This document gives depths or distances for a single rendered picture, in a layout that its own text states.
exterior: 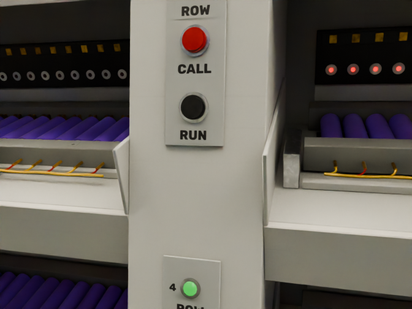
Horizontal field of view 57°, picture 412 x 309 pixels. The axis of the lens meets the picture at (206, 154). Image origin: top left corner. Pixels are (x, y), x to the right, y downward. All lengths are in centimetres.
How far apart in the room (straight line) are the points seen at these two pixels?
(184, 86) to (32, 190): 16
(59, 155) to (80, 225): 8
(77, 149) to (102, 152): 2
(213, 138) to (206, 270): 9
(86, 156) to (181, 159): 11
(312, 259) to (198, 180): 9
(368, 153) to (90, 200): 21
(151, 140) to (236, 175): 6
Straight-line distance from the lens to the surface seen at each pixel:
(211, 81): 25
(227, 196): 25
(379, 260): 26
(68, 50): 48
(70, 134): 40
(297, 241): 26
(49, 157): 36
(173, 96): 26
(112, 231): 29
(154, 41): 27
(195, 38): 25
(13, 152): 38
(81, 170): 34
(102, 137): 37
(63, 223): 31
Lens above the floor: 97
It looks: 3 degrees down
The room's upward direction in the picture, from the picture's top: 1 degrees clockwise
